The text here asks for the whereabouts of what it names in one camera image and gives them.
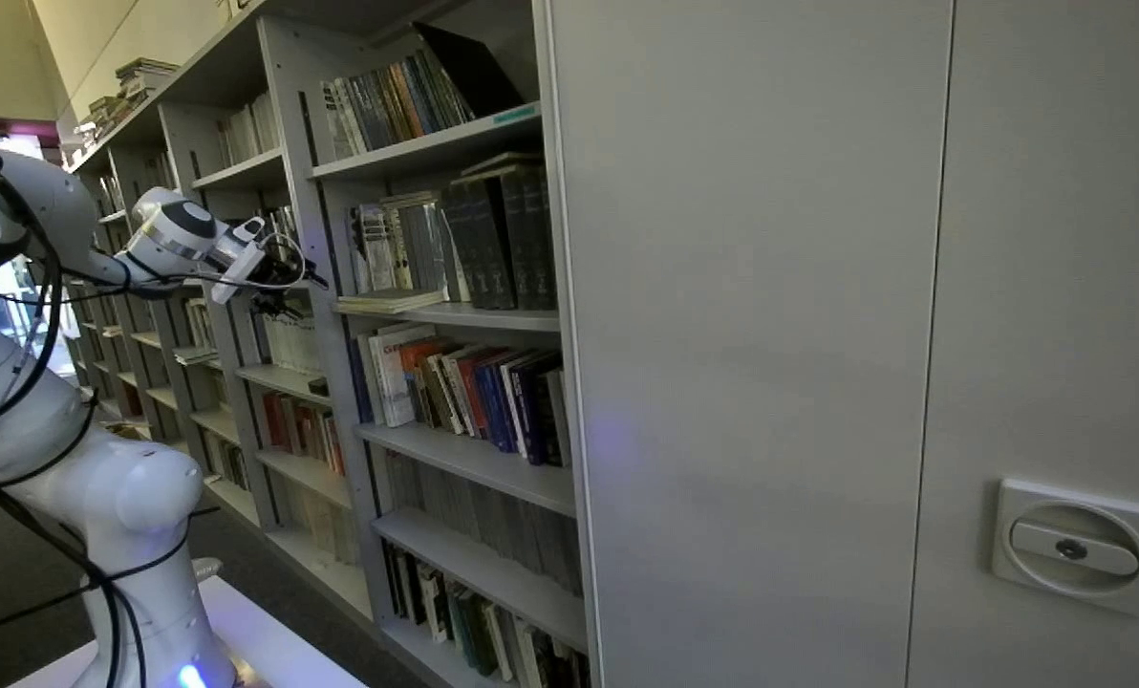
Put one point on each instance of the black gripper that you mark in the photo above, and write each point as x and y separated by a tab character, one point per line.
273	254

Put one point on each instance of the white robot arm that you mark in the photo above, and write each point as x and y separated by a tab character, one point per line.
125	499

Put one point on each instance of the light grey book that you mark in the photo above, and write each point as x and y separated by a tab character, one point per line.
333	120

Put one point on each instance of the white genetics book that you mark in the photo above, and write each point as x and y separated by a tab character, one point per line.
387	382

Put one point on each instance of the dark grey hardcover book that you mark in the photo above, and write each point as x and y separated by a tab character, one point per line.
488	244
512	244
463	248

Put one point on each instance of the dark red book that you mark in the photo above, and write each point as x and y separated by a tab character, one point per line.
305	434
285	428

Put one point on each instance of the dark grey patterned book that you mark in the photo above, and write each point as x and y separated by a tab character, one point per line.
370	110

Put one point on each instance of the orange and blue book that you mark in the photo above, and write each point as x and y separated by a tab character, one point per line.
421	389

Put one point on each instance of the brown striped book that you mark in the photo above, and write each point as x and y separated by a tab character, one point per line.
401	100

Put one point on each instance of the thin cream book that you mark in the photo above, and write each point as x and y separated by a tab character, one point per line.
493	157
493	174

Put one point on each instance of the orange red book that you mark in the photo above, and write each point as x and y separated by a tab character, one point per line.
470	394

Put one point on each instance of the blue striped book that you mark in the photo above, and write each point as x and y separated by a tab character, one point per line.
441	86

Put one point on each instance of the grey stacked books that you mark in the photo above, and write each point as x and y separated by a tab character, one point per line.
542	244

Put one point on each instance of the bright blue book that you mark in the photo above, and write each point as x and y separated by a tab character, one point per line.
502	407

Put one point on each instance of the white slim book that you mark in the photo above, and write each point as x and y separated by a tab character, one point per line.
522	416

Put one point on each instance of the black paperback book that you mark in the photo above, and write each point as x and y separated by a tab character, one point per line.
549	417

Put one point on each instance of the white paperback book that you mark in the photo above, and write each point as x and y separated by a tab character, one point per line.
497	643
433	607

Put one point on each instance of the teal book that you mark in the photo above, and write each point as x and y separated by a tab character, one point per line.
470	634

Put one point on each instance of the white series volume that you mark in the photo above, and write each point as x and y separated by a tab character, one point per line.
296	345
273	342

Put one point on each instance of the light grey binder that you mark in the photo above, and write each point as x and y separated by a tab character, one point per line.
266	123
237	138

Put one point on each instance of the grey storage box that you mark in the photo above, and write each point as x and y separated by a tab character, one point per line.
148	77

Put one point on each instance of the grey metal cabinet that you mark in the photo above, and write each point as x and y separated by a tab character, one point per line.
745	319

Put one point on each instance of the bright window with frame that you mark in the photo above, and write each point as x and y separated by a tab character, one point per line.
15	294

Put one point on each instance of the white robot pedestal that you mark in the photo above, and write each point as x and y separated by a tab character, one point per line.
285	653

